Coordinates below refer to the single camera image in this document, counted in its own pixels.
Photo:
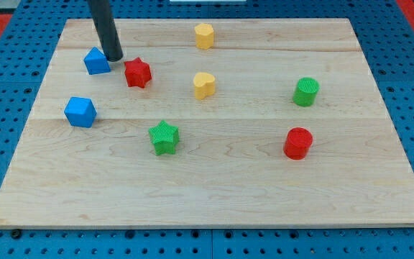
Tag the red star block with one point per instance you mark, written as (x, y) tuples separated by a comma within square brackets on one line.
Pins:
[(137, 73)]

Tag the green star block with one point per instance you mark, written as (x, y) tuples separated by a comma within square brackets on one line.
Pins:
[(164, 137)]

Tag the light wooden board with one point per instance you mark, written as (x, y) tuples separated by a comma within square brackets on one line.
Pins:
[(229, 170)]

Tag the yellow heart block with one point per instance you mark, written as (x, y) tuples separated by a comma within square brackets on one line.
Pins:
[(204, 85)]

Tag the red cylinder block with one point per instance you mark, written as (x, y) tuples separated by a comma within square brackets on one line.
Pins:
[(298, 143)]

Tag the yellow hexagon block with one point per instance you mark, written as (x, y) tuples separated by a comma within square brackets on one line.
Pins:
[(204, 36)]

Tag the green cylinder block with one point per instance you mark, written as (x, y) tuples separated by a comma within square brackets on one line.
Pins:
[(306, 91)]

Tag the blue cube block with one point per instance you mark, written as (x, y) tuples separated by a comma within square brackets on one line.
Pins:
[(80, 112)]

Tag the blue triangular prism block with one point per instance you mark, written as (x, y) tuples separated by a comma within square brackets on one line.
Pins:
[(96, 62)]

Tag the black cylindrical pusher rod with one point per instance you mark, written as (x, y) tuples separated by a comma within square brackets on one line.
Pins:
[(103, 20)]

